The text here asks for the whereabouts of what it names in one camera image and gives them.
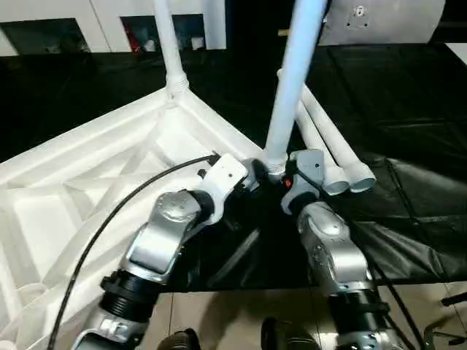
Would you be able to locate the white plastic table leg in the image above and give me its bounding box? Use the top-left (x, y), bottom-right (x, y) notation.
top-left (299, 84), bottom-right (376, 193)
top-left (263, 0), bottom-right (331, 180)
top-left (153, 0), bottom-right (191, 102)
top-left (276, 67), bottom-right (350, 196)

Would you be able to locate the white plastic table top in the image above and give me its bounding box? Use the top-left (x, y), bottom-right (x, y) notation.
top-left (0, 87), bottom-right (271, 350)

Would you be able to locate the black work mat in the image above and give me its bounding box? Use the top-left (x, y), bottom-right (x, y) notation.
top-left (0, 42), bottom-right (467, 292)

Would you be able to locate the black cabinet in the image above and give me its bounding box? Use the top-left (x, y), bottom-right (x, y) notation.
top-left (225, 0), bottom-right (331, 49)

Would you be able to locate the right robot leg dark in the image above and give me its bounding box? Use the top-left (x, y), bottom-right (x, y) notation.
top-left (261, 316), bottom-right (319, 350)

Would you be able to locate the robot leg dark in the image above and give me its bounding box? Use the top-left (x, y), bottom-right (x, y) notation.
top-left (160, 327), bottom-right (201, 350)
top-left (261, 316), bottom-right (319, 350)

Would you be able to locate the left robot leg dark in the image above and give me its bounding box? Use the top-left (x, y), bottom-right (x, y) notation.
top-left (160, 327), bottom-right (201, 350)

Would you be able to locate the white flat board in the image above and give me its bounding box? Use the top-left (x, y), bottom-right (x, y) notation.
top-left (445, 42), bottom-right (467, 63)

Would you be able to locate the white cabinet with glass doors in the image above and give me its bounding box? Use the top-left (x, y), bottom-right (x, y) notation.
top-left (0, 0), bottom-right (230, 56)

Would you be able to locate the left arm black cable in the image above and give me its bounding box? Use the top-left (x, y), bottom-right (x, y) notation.
top-left (45, 152), bottom-right (220, 350)

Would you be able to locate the black table frame leg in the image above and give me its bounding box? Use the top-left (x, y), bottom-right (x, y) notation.
top-left (440, 292), bottom-right (467, 306)

